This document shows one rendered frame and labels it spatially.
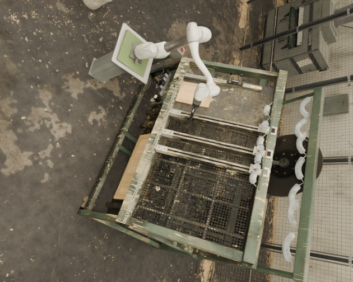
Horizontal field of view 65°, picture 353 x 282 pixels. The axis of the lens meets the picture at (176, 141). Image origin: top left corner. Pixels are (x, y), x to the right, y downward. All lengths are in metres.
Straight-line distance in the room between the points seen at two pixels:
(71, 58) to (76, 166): 1.30
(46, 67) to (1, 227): 1.74
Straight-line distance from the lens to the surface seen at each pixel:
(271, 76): 3.64
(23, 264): 3.42
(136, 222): 2.79
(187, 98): 3.38
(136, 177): 2.93
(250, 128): 3.11
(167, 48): 3.15
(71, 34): 3.84
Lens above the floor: 3.12
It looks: 43 degrees down
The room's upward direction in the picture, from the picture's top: 84 degrees clockwise
